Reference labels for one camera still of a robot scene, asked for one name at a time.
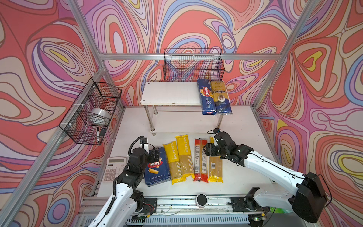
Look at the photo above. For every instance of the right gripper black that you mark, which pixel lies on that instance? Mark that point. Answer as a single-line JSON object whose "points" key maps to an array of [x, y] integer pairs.
{"points": [[209, 147]]}

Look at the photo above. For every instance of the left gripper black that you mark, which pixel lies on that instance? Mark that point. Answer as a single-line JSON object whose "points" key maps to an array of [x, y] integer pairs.
{"points": [[156, 154]]}

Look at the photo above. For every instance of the blue Barilla rigatoni box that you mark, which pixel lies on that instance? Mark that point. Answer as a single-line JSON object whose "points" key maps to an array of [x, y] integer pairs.
{"points": [[159, 171]]}

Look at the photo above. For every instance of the blue Barilla spaghetti box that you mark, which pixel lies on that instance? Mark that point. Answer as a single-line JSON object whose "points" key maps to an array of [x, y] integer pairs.
{"points": [[206, 97]]}

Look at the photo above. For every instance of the blue clear spaghetti bag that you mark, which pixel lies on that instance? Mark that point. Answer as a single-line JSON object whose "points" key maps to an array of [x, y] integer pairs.
{"points": [[221, 97]]}

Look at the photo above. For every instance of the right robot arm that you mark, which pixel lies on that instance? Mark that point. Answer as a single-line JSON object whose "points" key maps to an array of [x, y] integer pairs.
{"points": [[304, 193]]}

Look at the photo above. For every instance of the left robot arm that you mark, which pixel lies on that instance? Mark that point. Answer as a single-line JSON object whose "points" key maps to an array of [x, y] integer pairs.
{"points": [[126, 201]]}

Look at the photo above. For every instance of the white two-tier shelf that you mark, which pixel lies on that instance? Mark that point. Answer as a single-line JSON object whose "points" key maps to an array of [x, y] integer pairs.
{"points": [[174, 107]]}

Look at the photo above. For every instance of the yellow Pastatime bag left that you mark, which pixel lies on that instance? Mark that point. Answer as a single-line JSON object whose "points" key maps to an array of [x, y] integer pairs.
{"points": [[174, 162]]}

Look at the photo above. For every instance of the yellow pastatime bag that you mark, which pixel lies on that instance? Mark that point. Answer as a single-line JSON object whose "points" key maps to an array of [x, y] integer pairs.
{"points": [[174, 162], [185, 156]]}

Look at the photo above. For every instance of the red spaghetti bag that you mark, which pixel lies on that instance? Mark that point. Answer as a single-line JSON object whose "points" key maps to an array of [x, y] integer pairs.
{"points": [[200, 161]]}

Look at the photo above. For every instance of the yellow Pastatime bag right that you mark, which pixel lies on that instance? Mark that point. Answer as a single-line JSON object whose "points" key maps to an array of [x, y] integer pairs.
{"points": [[185, 156]]}

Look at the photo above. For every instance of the white calculator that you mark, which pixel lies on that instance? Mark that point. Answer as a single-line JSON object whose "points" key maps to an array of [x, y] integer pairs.
{"points": [[114, 167]]}

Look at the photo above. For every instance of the round black white sensor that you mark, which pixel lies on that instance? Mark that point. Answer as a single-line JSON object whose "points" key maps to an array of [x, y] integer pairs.
{"points": [[201, 201]]}

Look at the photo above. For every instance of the silver tape roll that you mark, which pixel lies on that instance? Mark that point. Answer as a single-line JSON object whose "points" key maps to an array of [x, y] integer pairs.
{"points": [[101, 112]]}

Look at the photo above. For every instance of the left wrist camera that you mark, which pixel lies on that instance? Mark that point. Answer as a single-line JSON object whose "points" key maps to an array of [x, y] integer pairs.
{"points": [[144, 144]]}

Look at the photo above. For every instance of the black wire basket left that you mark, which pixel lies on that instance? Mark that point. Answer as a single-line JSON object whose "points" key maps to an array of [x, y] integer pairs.
{"points": [[82, 124]]}

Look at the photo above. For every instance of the black wire basket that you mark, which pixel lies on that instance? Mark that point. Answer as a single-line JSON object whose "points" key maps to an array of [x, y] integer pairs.
{"points": [[192, 64], [82, 124]]}

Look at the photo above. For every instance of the black wire basket back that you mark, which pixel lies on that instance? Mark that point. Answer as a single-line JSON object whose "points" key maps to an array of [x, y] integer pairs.
{"points": [[192, 64]]}

